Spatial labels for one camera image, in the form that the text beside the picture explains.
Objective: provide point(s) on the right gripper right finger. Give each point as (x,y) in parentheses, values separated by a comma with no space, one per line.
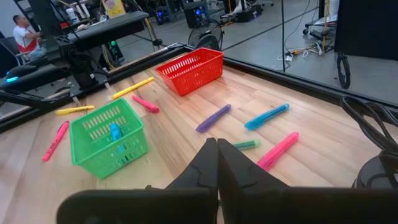
(264,205)

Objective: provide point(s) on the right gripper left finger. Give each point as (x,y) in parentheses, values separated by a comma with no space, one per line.
(192,202)

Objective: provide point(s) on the thick purple marker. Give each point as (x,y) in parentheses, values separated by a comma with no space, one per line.
(213,119)

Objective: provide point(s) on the thick blue marker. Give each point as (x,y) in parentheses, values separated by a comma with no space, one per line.
(265,117)

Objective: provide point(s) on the yellow marker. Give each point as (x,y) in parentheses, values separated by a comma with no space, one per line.
(133,88)
(74,109)

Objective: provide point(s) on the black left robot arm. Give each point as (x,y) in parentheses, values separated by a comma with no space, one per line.
(82,67)

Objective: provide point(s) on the thick pink marker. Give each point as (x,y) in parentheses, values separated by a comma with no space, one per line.
(278,151)

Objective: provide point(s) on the green marker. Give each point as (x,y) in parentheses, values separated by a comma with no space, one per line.
(247,144)

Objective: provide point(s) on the green plastic basket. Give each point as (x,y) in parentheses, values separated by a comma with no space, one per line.
(102,165)

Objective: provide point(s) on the black desk lamp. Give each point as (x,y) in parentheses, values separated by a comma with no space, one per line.
(376,174)

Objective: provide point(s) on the red plastic basket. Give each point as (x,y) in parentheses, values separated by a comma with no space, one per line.
(192,77)

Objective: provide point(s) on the black floor fan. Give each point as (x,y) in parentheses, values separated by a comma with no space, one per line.
(207,42)

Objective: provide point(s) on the computer tower with green light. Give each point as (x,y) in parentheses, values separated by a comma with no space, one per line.
(114,51)

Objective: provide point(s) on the black rolling stand base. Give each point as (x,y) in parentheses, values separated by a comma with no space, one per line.
(317,32)

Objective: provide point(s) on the computer tower with blue light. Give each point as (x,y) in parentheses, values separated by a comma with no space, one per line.
(162,15)
(196,15)

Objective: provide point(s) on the black keyboard tray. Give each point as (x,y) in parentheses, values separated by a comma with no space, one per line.
(46,79)

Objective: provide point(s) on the black equipment case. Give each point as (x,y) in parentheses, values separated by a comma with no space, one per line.
(248,14)

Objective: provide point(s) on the dark grey computer desk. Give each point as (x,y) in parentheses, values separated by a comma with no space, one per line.
(109,26)

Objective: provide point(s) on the black curtain panel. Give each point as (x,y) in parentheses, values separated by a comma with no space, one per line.
(367,28)

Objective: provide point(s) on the yellow sign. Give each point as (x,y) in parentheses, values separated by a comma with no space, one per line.
(114,7)

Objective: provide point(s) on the black computer mouse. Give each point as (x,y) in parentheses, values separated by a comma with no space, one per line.
(18,73)

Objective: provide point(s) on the white bottle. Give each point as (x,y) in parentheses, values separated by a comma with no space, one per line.
(72,15)

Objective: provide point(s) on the person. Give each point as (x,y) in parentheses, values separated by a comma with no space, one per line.
(25,39)

